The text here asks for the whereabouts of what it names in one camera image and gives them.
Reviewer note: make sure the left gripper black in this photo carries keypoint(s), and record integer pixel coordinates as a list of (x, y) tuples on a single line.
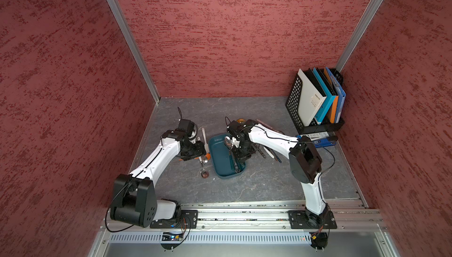
[(199, 151)]

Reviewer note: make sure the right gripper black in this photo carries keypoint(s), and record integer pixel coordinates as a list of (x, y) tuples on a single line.
[(242, 157)]

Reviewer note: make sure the silver spoon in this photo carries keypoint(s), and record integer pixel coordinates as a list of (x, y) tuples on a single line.
[(229, 144)]

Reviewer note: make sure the teal plastic storage box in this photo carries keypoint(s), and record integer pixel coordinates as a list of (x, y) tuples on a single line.
[(221, 158)]

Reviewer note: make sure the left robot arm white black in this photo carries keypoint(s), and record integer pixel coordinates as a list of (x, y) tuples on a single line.
[(134, 198)]

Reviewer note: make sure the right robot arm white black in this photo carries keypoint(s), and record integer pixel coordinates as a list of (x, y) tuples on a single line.
[(305, 162)]

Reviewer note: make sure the white plastic spoon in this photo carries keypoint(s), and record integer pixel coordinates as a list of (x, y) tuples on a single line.
[(204, 136)]

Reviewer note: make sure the copper bowl spoon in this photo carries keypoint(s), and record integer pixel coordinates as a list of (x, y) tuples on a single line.
[(204, 172)]

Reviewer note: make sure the black mesh file rack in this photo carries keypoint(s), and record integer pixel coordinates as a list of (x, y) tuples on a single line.
[(292, 104)]

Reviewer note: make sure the white folder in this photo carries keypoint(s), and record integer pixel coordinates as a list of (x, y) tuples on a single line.
[(310, 101)]

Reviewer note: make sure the teal folder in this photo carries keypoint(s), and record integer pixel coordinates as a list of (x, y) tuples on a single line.
[(328, 92)]

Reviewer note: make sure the orange folder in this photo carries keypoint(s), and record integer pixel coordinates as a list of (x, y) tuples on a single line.
[(332, 111)]

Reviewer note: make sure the blue folder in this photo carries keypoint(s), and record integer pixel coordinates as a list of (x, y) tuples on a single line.
[(337, 81)]

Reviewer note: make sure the orange handled spoon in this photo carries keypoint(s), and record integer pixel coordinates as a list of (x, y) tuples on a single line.
[(208, 156)]

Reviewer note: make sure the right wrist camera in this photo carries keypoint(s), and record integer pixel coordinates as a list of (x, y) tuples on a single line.
[(235, 130)]

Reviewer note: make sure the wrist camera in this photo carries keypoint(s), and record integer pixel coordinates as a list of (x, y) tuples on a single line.
[(189, 128), (235, 130)]

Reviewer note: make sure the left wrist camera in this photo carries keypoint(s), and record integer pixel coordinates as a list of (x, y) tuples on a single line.
[(189, 128)]

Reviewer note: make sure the white handled spoon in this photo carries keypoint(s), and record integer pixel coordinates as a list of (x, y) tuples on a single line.
[(269, 152)]

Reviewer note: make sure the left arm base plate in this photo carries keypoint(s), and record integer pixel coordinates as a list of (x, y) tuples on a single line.
[(184, 219)]

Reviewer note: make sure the perforated cable tray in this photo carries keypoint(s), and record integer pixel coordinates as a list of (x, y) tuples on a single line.
[(245, 238)]

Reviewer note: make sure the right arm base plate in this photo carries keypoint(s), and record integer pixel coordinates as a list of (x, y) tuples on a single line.
[(309, 221)]

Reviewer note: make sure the aluminium front rail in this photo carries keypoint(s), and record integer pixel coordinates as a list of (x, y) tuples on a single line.
[(282, 216)]

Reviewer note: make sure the left corner aluminium post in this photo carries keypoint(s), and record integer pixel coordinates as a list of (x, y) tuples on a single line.
[(133, 47)]

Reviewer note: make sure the corner aluminium post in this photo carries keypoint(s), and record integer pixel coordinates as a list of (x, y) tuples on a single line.
[(133, 47), (359, 31)]

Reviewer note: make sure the right corner aluminium post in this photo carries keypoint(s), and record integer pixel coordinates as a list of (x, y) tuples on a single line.
[(359, 31)]

